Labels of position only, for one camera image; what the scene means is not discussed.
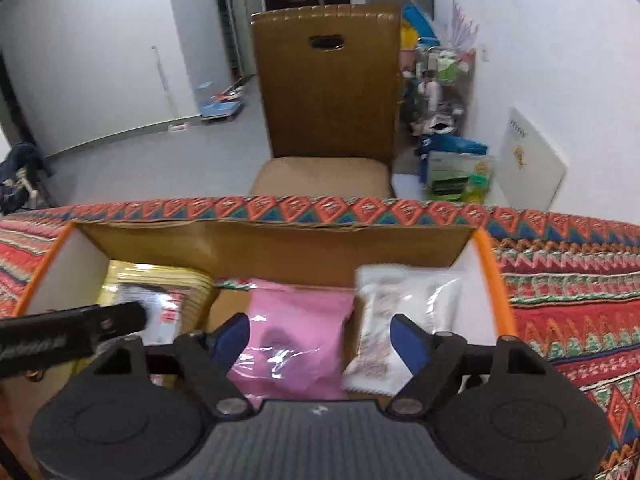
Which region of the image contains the white paper sheet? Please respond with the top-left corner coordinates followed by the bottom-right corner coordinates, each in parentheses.
top-left (392, 173), bottom-right (427, 199)

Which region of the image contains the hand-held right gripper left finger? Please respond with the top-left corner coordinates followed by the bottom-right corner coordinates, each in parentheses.
top-left (92, 312), bottom-right (253, 421)

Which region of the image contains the blue pet feeding tray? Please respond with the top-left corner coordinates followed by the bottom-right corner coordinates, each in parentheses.
top-left (199, 99), bottom-right (242, 122)

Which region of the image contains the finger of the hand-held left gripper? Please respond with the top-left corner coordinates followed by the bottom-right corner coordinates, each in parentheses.
top-left (0, 302), bottom-right (149, 379)

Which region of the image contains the transparent pink plastic bag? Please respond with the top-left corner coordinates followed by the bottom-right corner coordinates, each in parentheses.
top-left (447, 0), bottom-right (482, 53)

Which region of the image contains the blue plastic object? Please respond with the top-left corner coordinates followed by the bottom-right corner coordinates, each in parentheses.
top-left (400, 4), bottom-right (437, 51)

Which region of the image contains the brown chair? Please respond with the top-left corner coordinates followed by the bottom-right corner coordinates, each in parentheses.
top-left (248, 3), bottom-right (404, 197)

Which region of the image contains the white mop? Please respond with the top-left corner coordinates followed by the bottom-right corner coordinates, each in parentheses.
top-left (151, 45), bottom-right (190, 134)

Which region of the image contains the stack of yellow snack packets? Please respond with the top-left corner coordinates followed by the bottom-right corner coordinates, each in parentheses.
top-left (99, 260), bottom-right (219, 346)

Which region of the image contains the pink snack packet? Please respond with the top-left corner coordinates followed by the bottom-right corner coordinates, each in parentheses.
top-left (226, 277), bottom-right (357, 402)

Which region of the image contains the storage trolley with bottles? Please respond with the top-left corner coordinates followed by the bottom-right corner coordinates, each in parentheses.
top-left (400, 45), bottom-right (476, 137)

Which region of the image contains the blue bag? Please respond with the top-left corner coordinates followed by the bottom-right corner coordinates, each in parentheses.
top-left (419, 132), bottom-right (489, 159)

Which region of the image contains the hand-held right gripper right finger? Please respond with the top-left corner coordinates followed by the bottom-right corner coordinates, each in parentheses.
top-left (387, 312), bottom-right (551, 421)

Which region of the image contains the white snack packet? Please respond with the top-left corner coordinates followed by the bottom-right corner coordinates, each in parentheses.
top-left (341, 265), bottom-right (464, 397)

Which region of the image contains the white board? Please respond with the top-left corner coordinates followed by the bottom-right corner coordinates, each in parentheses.
top-left (498, 106), bottom-right (568, 210)

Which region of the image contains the green and white carton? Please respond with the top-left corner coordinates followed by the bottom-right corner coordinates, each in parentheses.
top-left (425, 150), bottom-right (495, 204)

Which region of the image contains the orange cardboard box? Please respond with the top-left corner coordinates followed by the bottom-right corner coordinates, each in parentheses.
top-left (10, 219), bottom-right (519, 411)

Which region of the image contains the dark bag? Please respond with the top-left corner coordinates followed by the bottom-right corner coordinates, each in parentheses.
top-left (0, 142), bottom-right (52, 216)

